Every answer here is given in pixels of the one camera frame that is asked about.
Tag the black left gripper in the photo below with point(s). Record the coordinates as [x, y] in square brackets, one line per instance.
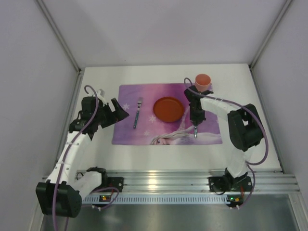
[110, 113]

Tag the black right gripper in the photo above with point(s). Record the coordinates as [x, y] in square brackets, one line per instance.
[197, 119]

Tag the knife with teal handle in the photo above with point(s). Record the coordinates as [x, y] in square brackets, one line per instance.
[195, 131]

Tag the fork with teal handle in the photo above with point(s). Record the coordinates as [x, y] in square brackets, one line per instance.
[139, 102]

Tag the orange plate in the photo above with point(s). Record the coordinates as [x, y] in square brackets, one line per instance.
[168, 109]

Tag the purple pink snowflake placemat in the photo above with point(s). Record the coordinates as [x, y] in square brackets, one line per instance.
[152, 131]

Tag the orange plastic cup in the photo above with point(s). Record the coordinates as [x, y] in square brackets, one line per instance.
[202, 82]

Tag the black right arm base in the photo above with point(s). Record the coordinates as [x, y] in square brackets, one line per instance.
[224, 184]

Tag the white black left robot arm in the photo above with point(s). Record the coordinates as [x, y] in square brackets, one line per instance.
[62, 194]

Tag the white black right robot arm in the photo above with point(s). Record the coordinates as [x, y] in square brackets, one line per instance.
[245, 131]

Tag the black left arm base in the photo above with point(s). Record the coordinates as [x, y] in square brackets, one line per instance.
[114, 182]

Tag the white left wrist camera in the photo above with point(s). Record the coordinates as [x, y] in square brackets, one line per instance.
[100, 95]

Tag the slotted grey cable duct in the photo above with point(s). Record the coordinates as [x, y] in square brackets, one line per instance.
[160, 199]

